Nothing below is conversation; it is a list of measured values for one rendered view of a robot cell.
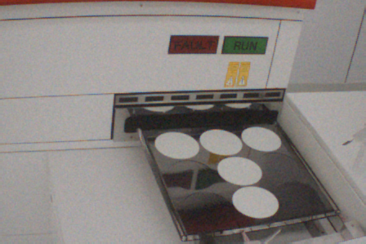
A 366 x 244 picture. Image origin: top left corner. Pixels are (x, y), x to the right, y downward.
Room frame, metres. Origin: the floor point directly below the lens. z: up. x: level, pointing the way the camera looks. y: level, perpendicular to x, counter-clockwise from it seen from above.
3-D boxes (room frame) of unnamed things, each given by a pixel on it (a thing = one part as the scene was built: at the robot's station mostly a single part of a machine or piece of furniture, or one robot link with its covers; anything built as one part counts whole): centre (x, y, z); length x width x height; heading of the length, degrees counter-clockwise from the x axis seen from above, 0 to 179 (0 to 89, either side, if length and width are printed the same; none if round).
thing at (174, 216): (0.88, 0.02, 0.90); 0.37 x 0.01 x 0.01; 22
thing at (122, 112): (1.14, -0.05, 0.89); 0.44 x 0.02 x 0.10; 112
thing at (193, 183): (0.95, -0.15, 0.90); 0.34 x 0.34 x 0.01; 22
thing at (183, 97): (1.14, -0.05, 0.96); 0.44 x 0.01 x 0.02; 112
